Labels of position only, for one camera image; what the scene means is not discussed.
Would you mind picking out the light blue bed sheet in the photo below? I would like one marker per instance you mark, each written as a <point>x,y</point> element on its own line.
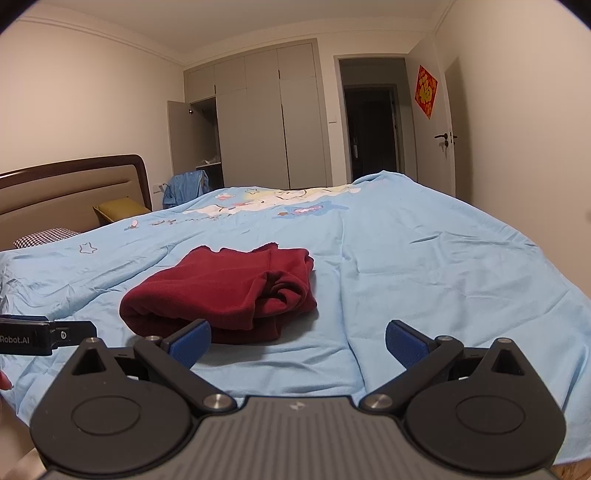
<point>384,248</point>

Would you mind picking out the grey built-in wardrobe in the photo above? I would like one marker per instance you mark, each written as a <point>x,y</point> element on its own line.
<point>254,119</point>

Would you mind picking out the white bedroom door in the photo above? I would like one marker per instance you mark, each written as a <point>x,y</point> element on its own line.
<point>435,164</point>

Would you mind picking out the dark red knit garment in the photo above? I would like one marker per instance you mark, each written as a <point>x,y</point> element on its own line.
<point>246,297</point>

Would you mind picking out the red fu door decoration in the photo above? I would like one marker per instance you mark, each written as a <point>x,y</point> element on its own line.
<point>426,91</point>

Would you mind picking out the blue clothing pile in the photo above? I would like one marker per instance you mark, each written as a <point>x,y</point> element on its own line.
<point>184,187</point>

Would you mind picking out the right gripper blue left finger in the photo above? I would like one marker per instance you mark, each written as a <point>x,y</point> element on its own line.
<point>167,362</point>

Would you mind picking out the striped pillow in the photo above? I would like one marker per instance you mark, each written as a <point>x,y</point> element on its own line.
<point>43,237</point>

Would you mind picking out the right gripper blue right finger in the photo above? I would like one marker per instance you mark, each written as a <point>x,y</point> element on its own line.
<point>425,359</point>

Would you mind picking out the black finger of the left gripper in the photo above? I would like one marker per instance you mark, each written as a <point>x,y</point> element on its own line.
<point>70,333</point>

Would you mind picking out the black door handle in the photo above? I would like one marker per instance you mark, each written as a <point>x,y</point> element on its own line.
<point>446,139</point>

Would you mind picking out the yellow pillow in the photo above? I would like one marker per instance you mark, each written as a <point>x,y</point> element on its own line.
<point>119,209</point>

